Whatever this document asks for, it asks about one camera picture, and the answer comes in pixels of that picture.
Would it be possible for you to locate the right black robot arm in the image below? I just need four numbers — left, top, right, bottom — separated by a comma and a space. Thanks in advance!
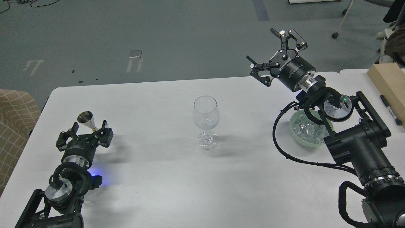
247, 28, 405, 228

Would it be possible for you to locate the rolling office chair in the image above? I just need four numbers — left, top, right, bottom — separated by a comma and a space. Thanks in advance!
331, 0, 404, 64

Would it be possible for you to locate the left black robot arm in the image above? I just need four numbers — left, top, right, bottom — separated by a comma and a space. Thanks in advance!
16, 120, 113, 228

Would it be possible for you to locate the seated person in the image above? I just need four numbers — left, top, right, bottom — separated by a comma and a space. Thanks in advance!
383, 0, 405, 67

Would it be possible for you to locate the light wooden box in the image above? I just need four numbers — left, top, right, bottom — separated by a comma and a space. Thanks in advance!
367, 63, 405, 127

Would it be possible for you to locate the green bowl with ice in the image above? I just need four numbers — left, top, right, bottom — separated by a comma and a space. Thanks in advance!
289, 110, 329, 148

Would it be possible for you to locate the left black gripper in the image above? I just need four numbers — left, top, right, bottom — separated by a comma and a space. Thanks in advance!
55, 120, 113, 168

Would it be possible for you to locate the black marker pen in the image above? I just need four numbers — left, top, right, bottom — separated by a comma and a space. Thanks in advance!
379, 95, 402, 126

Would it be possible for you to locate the beige checkered chair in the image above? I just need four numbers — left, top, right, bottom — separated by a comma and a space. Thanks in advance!
0, 89, 41, 194

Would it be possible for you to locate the steel cone jigger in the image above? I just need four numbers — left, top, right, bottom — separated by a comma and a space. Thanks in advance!
77, 111, 98, 131

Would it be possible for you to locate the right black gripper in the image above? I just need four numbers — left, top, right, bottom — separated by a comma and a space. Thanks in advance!
246, 28, 316, 92

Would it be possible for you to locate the clear wine glass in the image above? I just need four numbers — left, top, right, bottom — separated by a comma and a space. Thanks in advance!
193, 95, 220, 150

